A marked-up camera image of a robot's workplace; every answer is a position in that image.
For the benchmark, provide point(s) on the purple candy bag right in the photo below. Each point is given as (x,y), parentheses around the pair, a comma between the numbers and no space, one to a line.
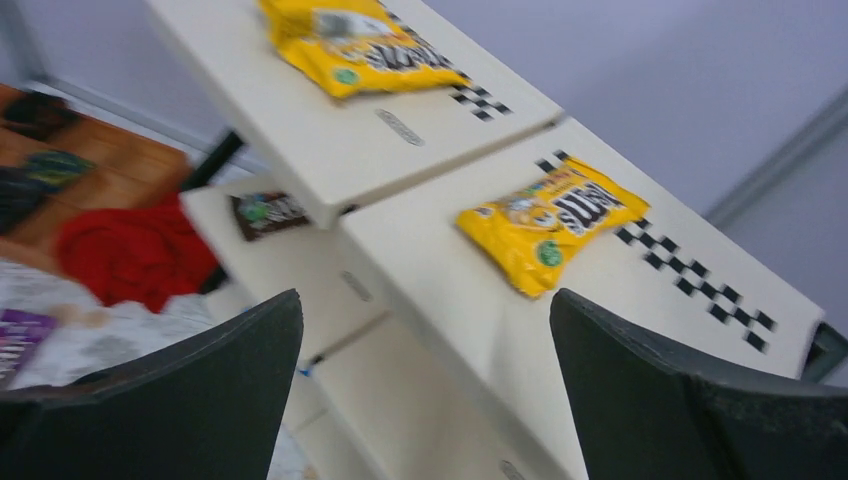
(22,333)

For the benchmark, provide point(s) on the red cloth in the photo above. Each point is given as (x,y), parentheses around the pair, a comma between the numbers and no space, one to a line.
(147,255)

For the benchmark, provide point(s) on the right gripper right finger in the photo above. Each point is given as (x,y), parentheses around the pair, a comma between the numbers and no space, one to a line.
(648,407)

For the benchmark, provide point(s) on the yellow M&M bag on shelf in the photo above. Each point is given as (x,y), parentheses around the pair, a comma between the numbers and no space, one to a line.
(353,47)

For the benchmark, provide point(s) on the floral tablecloth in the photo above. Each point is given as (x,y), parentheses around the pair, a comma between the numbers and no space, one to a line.
(90,339)

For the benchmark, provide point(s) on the cream three-tier shelf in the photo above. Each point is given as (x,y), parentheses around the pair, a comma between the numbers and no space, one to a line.
(420,355)

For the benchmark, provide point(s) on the brown M&M bag on shelf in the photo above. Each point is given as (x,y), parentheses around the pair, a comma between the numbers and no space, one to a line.
(260,214)

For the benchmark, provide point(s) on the wooden compartment tray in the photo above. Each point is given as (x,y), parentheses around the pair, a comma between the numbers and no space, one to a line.
(57,164)

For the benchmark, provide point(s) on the yellow candy bag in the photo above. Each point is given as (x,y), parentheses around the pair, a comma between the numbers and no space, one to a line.
(533,233)

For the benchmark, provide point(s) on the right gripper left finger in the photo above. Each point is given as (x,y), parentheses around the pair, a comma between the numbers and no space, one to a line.
(207,407)

